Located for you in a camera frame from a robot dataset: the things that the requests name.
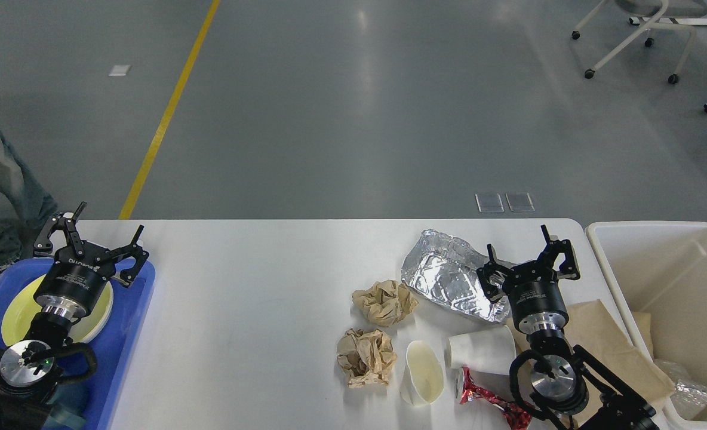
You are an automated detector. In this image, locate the brown paper in bin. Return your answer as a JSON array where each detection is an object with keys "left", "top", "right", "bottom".
[{"left": 630, "top": 311, "right": 656, "bottom": 358}]

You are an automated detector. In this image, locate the cream paper cup open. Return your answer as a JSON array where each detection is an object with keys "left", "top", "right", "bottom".
[{"left": 399, "top": 340, "right": 444, "bottom": 407}]

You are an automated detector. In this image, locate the crumpled brown paper lower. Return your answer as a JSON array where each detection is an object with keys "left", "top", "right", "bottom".
[{"left": 337, "top": 328, "right": 398, "bottom": 388}]

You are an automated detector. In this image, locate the right floor socket plate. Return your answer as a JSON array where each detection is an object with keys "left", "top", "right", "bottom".
[{"left": 505, "top": 192, "right": 536, "bottom": 213}]

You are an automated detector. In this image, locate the crumpled brown paper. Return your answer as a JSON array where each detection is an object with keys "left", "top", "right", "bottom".
[
  {"left": 352, "top": 280, "right": 419, "bottom": 327},
  {"left": 337, "top": 328, "right": 398, "bottom": 388}
]

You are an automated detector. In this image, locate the white rolling chair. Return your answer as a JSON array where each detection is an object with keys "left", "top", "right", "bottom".
[{"left": 585, "top": 1, "right": 707, "bottom": 85}]

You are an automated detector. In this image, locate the foil scrap in bin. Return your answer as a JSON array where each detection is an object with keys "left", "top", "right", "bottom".
[{"left": 653, "top": 359, "right": 707, "bottom": 421}]

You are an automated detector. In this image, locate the red foil wrapper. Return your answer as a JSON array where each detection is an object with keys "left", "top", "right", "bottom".
[{"left": 456, "top": 365, "right": 533, "bottom": 429}]

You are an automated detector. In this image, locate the white paper on floor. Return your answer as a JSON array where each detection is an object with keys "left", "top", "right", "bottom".
[{"left": 107, "top": 64, "right": 131, "bottom": 77}]

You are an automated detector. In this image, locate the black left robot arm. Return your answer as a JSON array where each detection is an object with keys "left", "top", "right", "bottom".
[{"left": 0, "top": 203, "right": 149, "bottom": 429}]

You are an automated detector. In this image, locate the brown paper bag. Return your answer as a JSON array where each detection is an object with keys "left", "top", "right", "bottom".
[{"left": 505, "top": 299, "right": 677, "bottom": 428}]

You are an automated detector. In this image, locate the white waste bin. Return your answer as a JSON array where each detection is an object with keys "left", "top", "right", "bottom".
[{"left": 586, "top": 221, "right": 707, "bottom": 429}]

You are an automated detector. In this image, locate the blue plastic tray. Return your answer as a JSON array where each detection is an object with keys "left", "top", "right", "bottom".
[{"left": 0, "top": 258, "right": 155, "bottom": 429}]

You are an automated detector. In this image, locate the teal mug yellow inside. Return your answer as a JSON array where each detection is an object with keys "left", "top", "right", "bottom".
[{"left": 42, "top": 383, "right": 89, "bottom": 429}]

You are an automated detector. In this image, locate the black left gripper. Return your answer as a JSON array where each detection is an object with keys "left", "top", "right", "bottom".
[{"left": 33, "top": 201, "right": 150, "bottom": 320}]

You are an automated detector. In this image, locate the yellow plastic plate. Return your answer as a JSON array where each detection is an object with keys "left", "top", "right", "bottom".
[{"left": 1, "top": 276, "right": 112, "bottom": 348}]

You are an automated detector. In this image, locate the crumpled aluminium foil tray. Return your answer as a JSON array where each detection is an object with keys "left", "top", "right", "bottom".
[{"left": 401, "top": 229, "right": 510, "bottom": 323}]

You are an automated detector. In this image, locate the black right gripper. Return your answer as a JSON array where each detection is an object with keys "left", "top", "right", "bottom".
[{"left": 477, "top": 224, "right": 581, "bottom": 334}]

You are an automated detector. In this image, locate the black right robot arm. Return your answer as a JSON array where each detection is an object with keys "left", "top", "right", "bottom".
[{"left": 476, "top": 225, "right": 657, "bottom": 429}]

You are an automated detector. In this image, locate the left floor socket plate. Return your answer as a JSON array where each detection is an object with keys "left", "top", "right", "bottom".
[{"left": 475, "top": 192, "right": 505, "bottom": 213}]

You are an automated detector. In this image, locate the crumpled brown paper upper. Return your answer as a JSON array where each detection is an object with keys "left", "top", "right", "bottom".
[{"left": 352, "top": 280, "right": 419, "bottom": 327}]

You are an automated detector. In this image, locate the floor socket plate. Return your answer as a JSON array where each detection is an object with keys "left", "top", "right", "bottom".
[
  {"left": 475, "top": 192, "right": 505, "bottom": 213},
  {"left": 505, "top": 192, "right": 536, "bottom": 213}
]

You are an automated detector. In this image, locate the white pink plate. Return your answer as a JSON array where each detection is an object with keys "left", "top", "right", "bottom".
[{"left": 70, "top": 281, "right": 114, "bottom": 343}]

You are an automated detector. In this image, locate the white paper cup lying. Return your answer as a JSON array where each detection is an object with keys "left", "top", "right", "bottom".
[{"left": 446, "top": 325, "right": 517, "bottom": 374}]

